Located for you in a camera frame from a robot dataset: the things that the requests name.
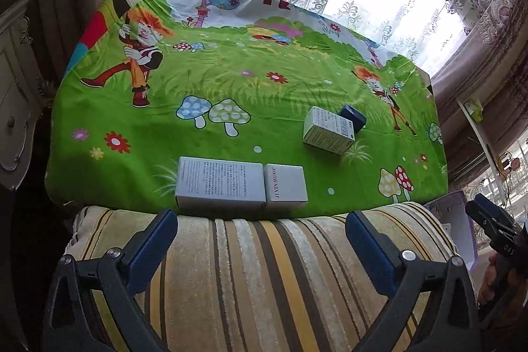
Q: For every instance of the person's right hand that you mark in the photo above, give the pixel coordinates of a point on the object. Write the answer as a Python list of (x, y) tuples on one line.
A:
[(493, 282)]

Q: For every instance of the green cartoon printed cloth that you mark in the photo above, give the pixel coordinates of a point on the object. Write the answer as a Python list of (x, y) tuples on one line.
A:
[(247, 117)]

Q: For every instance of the white board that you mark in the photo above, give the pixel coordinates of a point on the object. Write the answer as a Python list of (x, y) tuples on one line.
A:
[(480, 133)]

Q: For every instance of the purple cardboard box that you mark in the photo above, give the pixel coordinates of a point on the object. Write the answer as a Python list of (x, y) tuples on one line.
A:
[(462, 228)]

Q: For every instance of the striped plush cushion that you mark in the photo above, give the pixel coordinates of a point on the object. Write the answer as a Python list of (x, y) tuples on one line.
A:
[(268, 273)]

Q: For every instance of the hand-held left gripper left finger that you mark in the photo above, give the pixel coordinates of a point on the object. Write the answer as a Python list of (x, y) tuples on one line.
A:
[(150, 249)]

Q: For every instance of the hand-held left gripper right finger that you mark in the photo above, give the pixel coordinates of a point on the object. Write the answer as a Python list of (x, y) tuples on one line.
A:
[(371, 249)]

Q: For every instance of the white carved nightstand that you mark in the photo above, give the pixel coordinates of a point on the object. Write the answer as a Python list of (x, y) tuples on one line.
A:
[(16, 108)]

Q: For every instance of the mauve pleated curtain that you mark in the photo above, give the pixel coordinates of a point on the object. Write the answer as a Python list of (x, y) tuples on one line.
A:
[(462, 88)]

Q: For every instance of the green plush item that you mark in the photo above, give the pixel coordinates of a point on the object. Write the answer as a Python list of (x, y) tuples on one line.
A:
[(474, 110)]

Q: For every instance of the long grey-white box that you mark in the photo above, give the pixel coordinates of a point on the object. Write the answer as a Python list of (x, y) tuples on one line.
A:
[(218, 183)]

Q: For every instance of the floral sheer window curtain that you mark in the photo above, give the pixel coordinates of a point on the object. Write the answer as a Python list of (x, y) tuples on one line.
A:
[(519, 154)]

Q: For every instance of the white box with fine print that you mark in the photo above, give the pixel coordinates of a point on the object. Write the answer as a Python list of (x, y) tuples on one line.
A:
[(328, 131)]

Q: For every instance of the small grey-white box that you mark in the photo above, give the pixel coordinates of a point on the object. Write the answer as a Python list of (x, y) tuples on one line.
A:
[(286, 187)]

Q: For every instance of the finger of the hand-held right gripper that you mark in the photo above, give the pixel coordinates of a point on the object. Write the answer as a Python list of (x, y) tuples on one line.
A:
[(480, 220), (493, 207)]

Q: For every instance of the dark blue box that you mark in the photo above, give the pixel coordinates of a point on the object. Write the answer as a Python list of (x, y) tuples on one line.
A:
[(354, 117)]

